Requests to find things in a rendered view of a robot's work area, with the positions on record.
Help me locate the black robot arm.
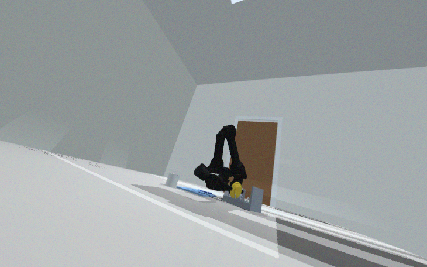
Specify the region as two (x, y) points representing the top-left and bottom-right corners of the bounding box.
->
(194, 125), (247, 186)

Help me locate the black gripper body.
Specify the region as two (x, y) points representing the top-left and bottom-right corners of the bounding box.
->
(206, 174), (234, 190)

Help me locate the yellow plate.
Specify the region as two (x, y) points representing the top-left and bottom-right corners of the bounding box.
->
(230, 182), (242, 198)

